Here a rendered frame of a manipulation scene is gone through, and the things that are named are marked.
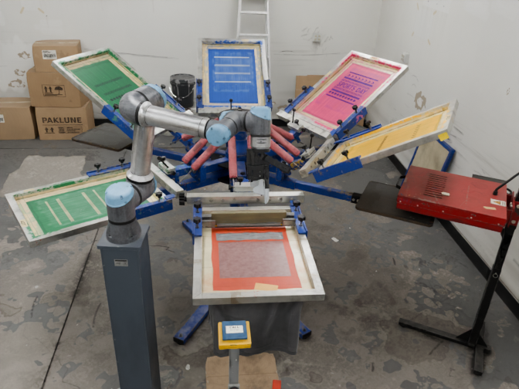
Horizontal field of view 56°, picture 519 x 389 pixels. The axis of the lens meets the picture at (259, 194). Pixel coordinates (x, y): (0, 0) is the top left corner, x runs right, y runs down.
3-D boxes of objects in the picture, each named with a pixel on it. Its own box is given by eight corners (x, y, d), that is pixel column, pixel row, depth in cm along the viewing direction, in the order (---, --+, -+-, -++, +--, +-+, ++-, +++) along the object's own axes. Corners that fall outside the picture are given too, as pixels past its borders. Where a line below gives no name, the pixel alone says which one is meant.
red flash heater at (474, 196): (508, 201, 297) (513, 183, 291) (508, 238, 260) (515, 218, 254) (407, 179, 318) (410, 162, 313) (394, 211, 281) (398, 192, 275)
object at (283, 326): (299, 356, 245) (306, 289, 224) (208, 360, 240) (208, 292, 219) (297, 351, 247) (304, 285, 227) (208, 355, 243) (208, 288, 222)
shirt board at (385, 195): (438, 206, 315) (440, 195, 311) (429, 237, 282) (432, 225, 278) (251, 164, 361) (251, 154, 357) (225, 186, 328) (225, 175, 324)
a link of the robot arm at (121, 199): (101, 218, 205) (97, 191, 199) (120, 204, 216) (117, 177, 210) (125, 225, 202) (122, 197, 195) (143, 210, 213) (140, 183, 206)
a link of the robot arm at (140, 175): (116, 202, 215) (123, 86, 186) (135, 188, 227) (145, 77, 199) (139, 212, 212) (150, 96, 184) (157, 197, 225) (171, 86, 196)
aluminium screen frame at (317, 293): (324, 300, 217) (325, 293, 215) (192, 306, 211) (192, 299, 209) (295, 211, 286) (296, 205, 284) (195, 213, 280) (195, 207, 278)
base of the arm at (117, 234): (101, 243, 207) (98, 224, 202) (111, 224, 220) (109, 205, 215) (137, 245, 207) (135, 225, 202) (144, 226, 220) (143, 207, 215)
